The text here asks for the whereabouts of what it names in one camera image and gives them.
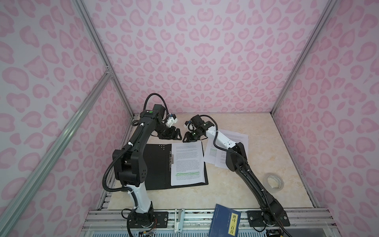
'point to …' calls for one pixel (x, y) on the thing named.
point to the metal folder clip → (171, 158)
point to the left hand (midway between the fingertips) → (176, 135)
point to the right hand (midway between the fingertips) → (185, 138)
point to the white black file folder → (158, 161)
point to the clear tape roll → (273, 182)
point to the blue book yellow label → (225, 222)
